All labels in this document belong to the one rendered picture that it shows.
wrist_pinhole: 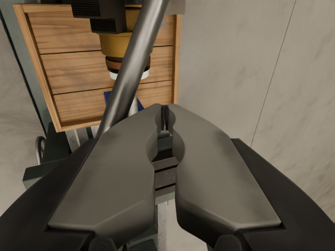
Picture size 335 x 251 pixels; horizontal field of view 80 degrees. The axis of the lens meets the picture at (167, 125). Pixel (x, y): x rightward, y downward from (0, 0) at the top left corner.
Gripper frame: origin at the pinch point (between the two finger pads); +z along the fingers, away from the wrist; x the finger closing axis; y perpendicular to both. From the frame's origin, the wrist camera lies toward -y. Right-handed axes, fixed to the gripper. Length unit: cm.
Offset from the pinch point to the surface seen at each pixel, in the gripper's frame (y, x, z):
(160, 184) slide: 51, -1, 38
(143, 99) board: 21, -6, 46
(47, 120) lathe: 41, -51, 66
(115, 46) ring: 0.7, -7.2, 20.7
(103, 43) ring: 0.5, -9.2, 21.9
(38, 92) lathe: 28, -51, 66
